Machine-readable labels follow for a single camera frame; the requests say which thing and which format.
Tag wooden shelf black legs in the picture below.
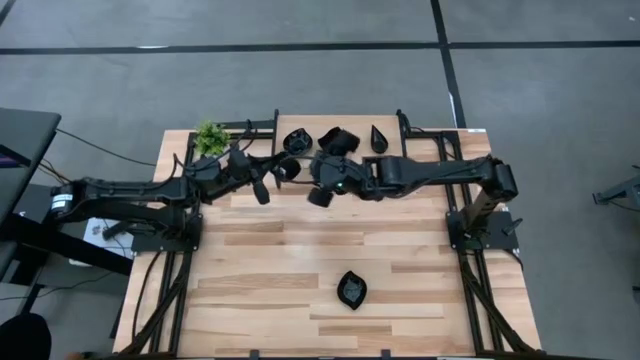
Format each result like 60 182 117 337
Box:
269 108 409 190

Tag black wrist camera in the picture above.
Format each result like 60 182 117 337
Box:
251 169 272 206
306 185 336 209

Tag green plant white pot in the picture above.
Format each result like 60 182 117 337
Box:
192 118 233 159

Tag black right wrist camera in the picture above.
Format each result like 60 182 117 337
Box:
306 185 336 209

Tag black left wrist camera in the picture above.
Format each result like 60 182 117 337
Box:
251 169 272 206

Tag black side table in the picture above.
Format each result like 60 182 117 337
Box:
0 183 135 329

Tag grey floor stand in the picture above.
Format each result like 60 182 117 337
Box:
591 173 640 207

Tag white paper sheet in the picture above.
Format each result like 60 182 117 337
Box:
82 217 136 269

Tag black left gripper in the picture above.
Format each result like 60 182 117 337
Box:
224 149 292 191

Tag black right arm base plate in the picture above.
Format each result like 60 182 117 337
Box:
445 209 521 252

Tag black teardrop mini plate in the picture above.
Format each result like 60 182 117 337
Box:
369 124 390 155

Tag grey desk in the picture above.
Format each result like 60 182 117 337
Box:
0 107 63 227

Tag black leaf mini plate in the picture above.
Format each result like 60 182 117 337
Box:
282 127 315 156
275 157 303 183
336 270 369 312

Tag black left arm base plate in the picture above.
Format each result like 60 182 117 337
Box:
131 213 204 253

